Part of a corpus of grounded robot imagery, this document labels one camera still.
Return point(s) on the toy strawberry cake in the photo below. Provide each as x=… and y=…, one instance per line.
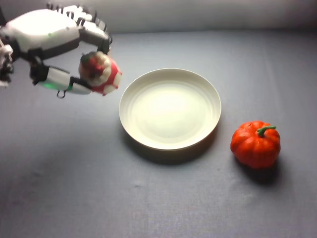
x=110, y=74

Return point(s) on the white round plate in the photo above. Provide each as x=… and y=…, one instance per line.
x=171, y=111

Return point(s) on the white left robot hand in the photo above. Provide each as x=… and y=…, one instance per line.
x=39, y=34

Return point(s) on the orange toy pumpkin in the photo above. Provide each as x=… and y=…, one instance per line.
x=255, y=148

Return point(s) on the grey table cloth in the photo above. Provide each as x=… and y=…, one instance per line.
x=74, y=198

